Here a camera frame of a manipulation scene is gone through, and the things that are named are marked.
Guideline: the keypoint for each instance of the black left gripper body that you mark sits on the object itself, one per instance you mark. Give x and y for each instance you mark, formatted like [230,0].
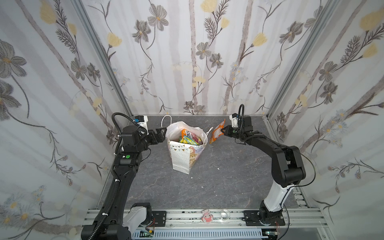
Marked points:
[149,139]

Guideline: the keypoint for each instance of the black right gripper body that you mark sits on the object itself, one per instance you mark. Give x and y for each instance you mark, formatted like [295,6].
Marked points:
[231,131]

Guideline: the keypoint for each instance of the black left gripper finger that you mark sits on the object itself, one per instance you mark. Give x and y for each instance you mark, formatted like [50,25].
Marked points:
[161,132]
[160,139]

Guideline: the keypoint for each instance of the red orange Fox's candy bag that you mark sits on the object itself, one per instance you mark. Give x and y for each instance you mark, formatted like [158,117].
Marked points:
[186,133]

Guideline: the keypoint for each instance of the green yellow Fox's candy bag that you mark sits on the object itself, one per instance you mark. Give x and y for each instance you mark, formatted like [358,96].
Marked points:
[189,141]

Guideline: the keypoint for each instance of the small orange snack packet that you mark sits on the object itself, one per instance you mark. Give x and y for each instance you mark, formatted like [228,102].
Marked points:
[217,132]

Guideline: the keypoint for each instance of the white cartoon paper bag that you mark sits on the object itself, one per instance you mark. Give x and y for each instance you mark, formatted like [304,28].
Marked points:
[183,154]

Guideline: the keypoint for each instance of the purple Fox's berries bag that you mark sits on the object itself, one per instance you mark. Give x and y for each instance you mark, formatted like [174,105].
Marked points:
[197,139]

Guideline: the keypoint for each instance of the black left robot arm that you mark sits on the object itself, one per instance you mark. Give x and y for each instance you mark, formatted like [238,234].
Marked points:
[134,138]

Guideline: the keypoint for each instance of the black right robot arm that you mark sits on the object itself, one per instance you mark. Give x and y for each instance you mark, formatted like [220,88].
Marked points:
[287,169]

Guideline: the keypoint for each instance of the clear round suction cup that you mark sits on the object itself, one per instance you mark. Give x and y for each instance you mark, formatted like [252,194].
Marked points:
[225,215]

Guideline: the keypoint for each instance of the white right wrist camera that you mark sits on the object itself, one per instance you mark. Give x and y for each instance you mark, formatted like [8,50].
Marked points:
[234,118]

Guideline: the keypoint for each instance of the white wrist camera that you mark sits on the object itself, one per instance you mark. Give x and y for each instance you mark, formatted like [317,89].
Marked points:
[234,118]
[142,121]

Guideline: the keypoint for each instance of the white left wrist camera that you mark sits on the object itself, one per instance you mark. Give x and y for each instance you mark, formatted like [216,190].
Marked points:
[142,121]

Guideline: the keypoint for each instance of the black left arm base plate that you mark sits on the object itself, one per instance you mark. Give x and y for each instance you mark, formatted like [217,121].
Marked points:
[159,218]

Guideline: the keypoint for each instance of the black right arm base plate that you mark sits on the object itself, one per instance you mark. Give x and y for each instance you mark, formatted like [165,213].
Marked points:
[264,218]

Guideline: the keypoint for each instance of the white slotted cable duct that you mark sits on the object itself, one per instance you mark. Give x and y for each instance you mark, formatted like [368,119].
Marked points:
[201,234]

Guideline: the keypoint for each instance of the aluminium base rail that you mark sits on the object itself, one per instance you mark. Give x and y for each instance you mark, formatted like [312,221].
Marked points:
[301,223]

